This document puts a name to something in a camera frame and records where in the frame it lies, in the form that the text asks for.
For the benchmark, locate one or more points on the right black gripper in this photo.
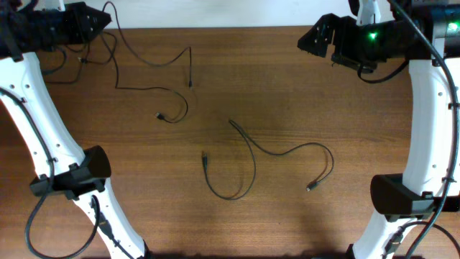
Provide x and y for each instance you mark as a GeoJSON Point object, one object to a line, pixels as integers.
{"type": "Point", "coordinates": [338, 38]}

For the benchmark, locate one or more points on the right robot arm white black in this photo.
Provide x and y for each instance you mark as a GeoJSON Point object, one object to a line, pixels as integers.
{"type": "Point", "coordinates": [425, 34]}

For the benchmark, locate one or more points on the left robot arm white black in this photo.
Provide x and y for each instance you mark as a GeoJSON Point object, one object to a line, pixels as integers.
{"type": "Point", "coordinates": [62, 167]}

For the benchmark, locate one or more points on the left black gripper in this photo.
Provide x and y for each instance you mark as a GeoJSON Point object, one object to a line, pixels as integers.
{"type": "Point", "coordinates": [74, 22]}

